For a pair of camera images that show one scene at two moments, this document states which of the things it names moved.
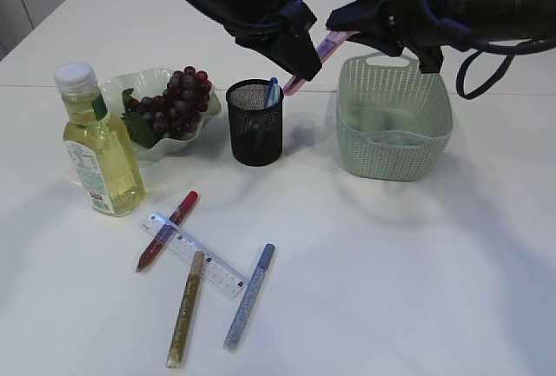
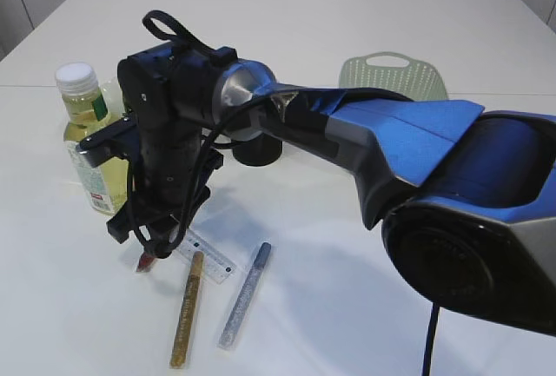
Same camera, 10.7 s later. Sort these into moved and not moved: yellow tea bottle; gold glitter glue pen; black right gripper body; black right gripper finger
Moved: black right gripper body; black right gripper finger
Not moved: yellow tea bottle; gold glitter glue pen
